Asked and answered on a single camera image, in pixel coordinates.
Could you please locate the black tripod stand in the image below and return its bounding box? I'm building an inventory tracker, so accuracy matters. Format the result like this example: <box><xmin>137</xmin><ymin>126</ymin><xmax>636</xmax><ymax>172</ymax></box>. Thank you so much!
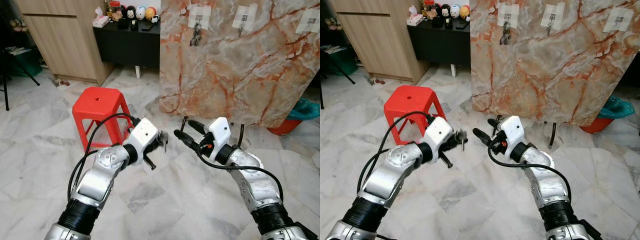
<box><xmin>320</xmin><ymin>50</ymin><xmax>357</xmax><ymax>110</ymax></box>
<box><xmin>0</xmin><ymin>47</ymin><xmax>42</xmax><ymax>112</ymax></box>

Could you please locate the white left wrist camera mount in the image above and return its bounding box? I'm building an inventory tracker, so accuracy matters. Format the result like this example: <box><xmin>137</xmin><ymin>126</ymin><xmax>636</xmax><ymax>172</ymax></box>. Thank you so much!
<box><xmin>128</xmin><ymin>117</ymin><xmax>160</xmax><ymax>156</ymax></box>
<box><xmin>423</xmin><ymin>116</ymin><xmax>454</xmax><ymax>157</ymax></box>

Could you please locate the red bucket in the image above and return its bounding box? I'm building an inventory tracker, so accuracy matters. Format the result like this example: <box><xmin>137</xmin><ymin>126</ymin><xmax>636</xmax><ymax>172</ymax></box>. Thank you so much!
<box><xmin>266</xmin><ymin>119</ymin><xmax>304</xmax><ymax>136</ymax></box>
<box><xmin>580</xmin><ymin>117</ymin><xmax>614</xmax><ymax>135</ymax></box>

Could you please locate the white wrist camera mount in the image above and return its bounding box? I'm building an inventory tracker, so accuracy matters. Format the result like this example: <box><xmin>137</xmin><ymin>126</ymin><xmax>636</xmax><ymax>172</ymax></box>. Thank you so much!
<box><xmin>498</xmin><ymin>115</ymin><xmax>525</xmax><ymax>160</ymax></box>
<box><xmin>205</xmin><ymin>117</ymin><xmax>232</xmax><ymax>162</ymax></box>
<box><xmin>128</xmin><ymin>117</ymin><xmax>160</xmax><ymax>156</ymax></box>
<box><xmin>423</xmin><ymin>116</ymin><xmax>454</xmax><ymax>157</ymax></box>

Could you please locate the red plastic stool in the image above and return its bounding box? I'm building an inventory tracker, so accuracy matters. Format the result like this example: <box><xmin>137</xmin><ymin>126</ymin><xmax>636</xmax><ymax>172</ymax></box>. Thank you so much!
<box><xmin>383</xmin><ymin>85</ymin><xmax>448</xmax><ymax>147</ymax></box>
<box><xmin>72</xmin><ymin>87</ymin><xmax>135</xmax><ymax>151</ymax></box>

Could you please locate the light wooden cabinet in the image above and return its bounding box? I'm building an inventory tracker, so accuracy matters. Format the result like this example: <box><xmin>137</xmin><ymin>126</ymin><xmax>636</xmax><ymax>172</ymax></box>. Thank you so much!
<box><xmin>14</xmin><ymin>0</ymin><xmax>115</xmax><ymax>86</ymax></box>
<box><xmin>330</xmin><ymin>0</ymin><xmax>431</xmax><ymax>85</ymax></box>

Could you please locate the pink white tissue box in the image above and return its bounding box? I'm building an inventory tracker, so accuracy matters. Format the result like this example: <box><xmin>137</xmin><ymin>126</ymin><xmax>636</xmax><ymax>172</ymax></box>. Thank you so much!
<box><xmin>92</xmin><ymin>7</ymin><xmax>111</xmax><ymax>29</ymax></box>
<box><xmin>406</xmin><ymin>5</ymin><xmax>425</xmax><ymax>27</ymax></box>

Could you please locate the teal bin liner bag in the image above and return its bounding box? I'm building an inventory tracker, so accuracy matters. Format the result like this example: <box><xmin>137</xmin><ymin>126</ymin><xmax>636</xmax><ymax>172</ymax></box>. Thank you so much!
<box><xmin>285</xmin><ymin>98</ymin><xmax>321</xmax><ymax>122</ymax></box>
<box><xmin>597</xmin><ymin>96</ymin><xmax>636</xmax><ymax>120</ymax></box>

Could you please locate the black low console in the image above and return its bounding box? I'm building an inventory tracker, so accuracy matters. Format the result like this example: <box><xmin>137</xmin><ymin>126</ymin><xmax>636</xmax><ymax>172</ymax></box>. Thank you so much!
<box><xmin>93</xmin><ymin>19</ymin><xmax>162</xmax><ymax>70</ymax></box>
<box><xmin>406</xmin><ymin>17</ymin><xmax>472</xmax><ymax>68</ymax></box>

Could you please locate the hanging key bunch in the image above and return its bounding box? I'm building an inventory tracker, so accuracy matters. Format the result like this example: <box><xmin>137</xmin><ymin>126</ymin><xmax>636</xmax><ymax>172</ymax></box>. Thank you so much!
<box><xmin>500</xmin><ymin>22</ymin><xmax>513</xmax><ymax>46</ymax></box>
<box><xmin>190</xmin><ymin>24</ymin><xmax>204</xmax><ymax>48</ymax></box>

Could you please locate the marble pattern panel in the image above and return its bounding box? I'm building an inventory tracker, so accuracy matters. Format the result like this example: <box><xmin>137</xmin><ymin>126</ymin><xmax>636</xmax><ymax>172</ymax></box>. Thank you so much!
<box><xmin>159</xmin><ymin>0</ymin><xmax>321</xmax><ymax>130</ymax></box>
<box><xmin>470</xmin><ymin>0</ymin><xmax>640</xmax><ymax>127</ymax></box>

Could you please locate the white taped wall hook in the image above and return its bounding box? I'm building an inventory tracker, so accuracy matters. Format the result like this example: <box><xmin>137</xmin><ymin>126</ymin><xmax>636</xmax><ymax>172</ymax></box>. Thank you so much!
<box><xmin>541</xmin><ymin>4</ymin><xmax>566</xmax><ymax>36</ymax></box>
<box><xmin>603</xmin><ymin>6</ymin><xmax>635</xmax><ymax>34</ymax></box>
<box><xmin>188</xmin><ymin>5</ymin><xmax>213</xmax><ymax>30</ymax></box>
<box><xmin>233</xmin><ymin>5</ymin><xmax>259</xmax><ymax>37</ymax></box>
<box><xmin>497</xmin><ymin>4</ymin><xmax>521</xmax><ymax>29</ymax></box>
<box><xmin>296</xmin><ymin>7</ymin><xmax>321</xmax><ymax>35</ymax></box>

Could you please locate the green storage bin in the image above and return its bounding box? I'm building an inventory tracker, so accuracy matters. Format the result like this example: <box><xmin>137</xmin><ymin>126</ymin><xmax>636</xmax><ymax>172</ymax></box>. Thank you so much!
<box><xmin>325</xmin><ymin>49</ymin><xmax>359</xmax><ymax>77</ymax></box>
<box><xmin>10</xmin><ymin>50</ymin><xmax>44</xmax><ymax>79</ymax></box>

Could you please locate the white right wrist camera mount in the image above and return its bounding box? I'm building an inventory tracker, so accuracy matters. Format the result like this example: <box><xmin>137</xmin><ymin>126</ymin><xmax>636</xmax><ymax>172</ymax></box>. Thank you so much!
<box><xmin>498</xmin><ymin>115</ymin><xmax>525</xmax><ymax>160</ymax></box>
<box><xmin>205</xmin><ymin>117</ymin><xmax>232</xmax><ymax>162</ymax></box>

